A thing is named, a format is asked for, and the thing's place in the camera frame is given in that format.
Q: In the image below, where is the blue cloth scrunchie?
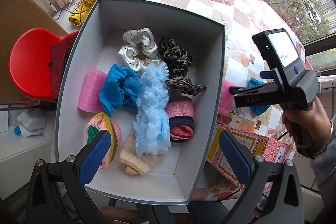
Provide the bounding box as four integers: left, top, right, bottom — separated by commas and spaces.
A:
98, 64, 139, 118
248, 77, 270, 116

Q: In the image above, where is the pink fluffy item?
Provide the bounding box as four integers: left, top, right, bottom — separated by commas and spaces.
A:
218, 79, 235, 117

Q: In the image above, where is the pink foam sponge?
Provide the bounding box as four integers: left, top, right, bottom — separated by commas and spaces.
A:
77, 69, 107, 113

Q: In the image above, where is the light blue fluffy scrunchie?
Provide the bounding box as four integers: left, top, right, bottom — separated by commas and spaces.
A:
133, 61, 171, 157

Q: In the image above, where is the pink knitted sock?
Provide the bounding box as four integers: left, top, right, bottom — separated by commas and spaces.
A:
165, 96, 195, 143

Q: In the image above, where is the right hand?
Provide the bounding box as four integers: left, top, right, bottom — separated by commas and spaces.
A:
282, 97, 332, 152

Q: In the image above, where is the red patterned paper box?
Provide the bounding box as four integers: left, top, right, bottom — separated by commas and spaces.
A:
207, 123, 295, 190

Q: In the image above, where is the pink green knitted item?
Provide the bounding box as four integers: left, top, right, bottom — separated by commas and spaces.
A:
86, 112, 123, 170

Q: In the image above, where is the beige knitted sock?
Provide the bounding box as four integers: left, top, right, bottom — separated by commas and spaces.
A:
119, 134, 165, 176

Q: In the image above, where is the white plastic bottle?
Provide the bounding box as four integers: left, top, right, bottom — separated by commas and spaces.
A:
14, 111, 47, 138

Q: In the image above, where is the leopard print scrunchie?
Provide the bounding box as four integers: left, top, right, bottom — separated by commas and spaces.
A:
158, 38, 207, 96

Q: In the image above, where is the patterned checkered tablecloth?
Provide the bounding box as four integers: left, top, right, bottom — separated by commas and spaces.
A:
146, 0, 296, 162

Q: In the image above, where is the dark red fabric bag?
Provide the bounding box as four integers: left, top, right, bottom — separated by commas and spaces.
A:
49, 39, 74, 100

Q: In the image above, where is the red plastic chair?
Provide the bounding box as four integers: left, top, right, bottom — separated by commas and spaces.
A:
9, 28, 79, 101

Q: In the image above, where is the white polka dot scrunchie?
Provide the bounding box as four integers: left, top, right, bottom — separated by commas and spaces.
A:
117, 28, 161, 76

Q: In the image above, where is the grey open storage box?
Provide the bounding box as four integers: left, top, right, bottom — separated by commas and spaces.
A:
55, 0, 225, 205

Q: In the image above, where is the yellow cloth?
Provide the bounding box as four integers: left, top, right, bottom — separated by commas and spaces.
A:
68, 0, 97, 26

